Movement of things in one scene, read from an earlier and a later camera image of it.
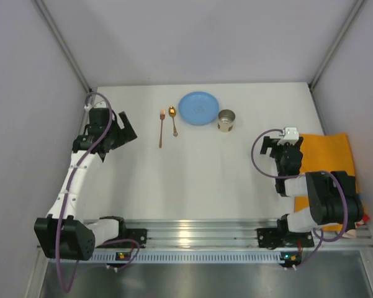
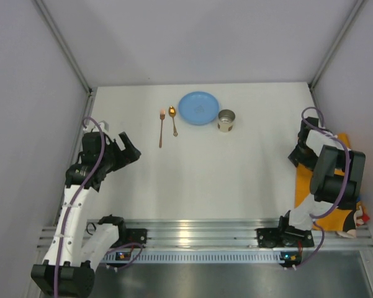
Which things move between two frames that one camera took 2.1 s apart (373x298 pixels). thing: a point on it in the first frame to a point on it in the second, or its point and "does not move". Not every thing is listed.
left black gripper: [118, 133] to [119, 154]
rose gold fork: [162, 113] does not move
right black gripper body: [276, 149] to [298, 155]
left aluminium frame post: [44, 10] does not move
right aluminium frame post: [352, 15] does not move
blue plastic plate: [198, 107] does not move
